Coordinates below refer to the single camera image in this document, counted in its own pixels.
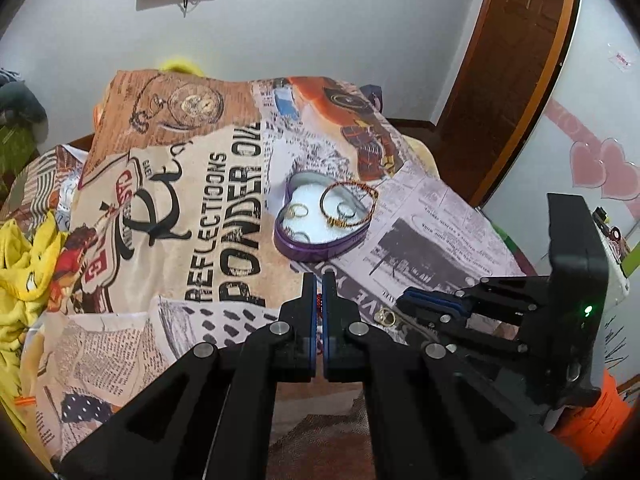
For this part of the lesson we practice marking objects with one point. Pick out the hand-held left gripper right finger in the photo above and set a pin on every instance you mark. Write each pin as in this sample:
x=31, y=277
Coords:
x=327, y=320

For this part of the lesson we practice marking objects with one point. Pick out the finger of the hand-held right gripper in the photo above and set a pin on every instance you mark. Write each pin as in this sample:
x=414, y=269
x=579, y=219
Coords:
x=435, y=297
x=430, y=312

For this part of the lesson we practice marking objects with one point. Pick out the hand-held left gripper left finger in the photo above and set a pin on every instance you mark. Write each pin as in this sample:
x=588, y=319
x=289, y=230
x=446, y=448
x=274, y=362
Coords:
x=311, y=320

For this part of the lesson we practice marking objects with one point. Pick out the purple heart-shaped tin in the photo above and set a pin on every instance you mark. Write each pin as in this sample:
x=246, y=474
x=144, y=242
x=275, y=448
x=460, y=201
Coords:
x=320, y=247

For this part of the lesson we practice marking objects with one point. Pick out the white heart-print wardrobe door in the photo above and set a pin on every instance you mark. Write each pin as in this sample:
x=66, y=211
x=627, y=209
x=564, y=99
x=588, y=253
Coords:
x=575, y=135

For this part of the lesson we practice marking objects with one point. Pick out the printed newspaper-pattern blanket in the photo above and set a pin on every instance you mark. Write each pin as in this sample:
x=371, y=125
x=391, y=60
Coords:
x=200, y=210

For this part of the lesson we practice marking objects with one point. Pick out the brown wooden door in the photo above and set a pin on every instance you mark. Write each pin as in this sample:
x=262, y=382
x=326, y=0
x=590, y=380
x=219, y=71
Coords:
x=505, y=85

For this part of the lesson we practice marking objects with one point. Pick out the dark blue bag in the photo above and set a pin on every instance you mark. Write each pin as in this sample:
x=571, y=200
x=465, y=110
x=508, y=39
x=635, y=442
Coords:
x=374, y=97

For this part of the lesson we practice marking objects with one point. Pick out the small rectangular sticker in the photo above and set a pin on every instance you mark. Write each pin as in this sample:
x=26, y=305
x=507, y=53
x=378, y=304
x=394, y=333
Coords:
x=623, y=58

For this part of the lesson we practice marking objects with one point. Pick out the yellow curved object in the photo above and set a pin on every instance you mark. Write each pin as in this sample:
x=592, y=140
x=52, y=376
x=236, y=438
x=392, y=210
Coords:
x=182, y=65

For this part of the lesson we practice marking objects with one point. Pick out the yellow cartoon garment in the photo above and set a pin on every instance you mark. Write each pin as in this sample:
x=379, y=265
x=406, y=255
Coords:
x=25, y=270

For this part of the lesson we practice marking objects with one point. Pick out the striped plaid bedsheet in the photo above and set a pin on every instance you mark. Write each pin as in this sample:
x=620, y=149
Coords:
x=42, y=180

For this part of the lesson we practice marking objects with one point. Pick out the green patterned bag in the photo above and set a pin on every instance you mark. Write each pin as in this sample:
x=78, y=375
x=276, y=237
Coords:
x=15, y=155

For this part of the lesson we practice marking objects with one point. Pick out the grey stuffed cloth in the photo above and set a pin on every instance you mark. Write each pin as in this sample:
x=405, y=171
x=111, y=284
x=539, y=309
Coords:
x=20, y=102

